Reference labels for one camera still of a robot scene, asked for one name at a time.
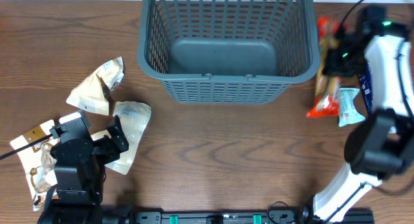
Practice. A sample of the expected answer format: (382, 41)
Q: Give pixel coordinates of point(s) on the blue tissue pack box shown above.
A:
(365, 83)

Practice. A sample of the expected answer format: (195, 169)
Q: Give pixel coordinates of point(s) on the teal snack wrapper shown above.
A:
(348, 113)

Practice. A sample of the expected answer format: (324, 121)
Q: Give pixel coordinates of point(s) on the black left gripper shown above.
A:
(113, 149)

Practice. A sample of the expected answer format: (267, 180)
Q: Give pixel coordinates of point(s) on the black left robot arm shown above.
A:
(85, 207)

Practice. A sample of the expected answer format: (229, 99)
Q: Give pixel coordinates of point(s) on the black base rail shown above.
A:
(287, 215)

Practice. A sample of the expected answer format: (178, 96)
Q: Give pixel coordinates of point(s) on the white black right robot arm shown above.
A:
(382, 145)

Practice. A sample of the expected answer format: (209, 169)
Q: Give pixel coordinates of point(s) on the grey plastic lattice basket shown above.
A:
(228, 51)

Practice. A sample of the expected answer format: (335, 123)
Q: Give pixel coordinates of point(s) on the beige clear pouch middle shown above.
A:
(134, 117)

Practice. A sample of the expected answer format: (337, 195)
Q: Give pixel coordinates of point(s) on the beige crumpled pouch upper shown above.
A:
(92, 94)

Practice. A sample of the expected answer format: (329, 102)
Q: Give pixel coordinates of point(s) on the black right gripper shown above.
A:
(334, 69)

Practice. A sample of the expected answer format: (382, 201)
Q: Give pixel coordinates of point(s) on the red snack bar package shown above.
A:
(327, 89)

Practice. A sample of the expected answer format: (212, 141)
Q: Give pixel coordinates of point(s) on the white brown treat pouch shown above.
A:
(41, 170)

